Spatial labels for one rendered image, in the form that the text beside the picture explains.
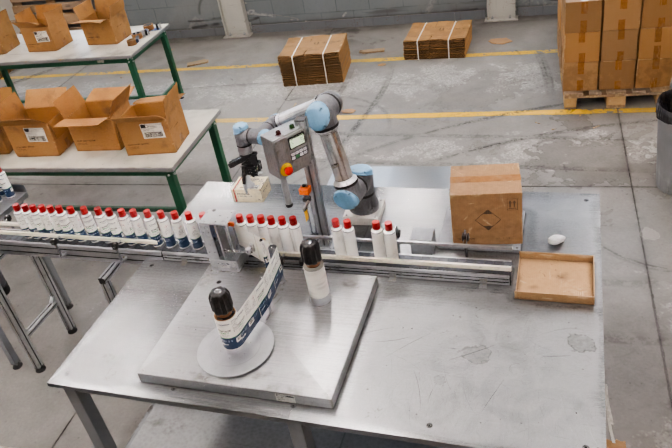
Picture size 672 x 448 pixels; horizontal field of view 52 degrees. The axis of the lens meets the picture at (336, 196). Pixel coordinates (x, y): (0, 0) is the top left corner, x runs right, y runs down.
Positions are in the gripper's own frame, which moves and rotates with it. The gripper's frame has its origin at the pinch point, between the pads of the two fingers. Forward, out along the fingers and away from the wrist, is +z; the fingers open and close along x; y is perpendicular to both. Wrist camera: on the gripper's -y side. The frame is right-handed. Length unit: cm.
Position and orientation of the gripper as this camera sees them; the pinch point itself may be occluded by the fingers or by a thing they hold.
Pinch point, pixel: (250, 186)
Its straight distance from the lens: 349.5
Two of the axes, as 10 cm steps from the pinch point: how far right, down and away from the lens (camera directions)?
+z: 1.3, 8.3, 5.4
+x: 2.4, -5.6, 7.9
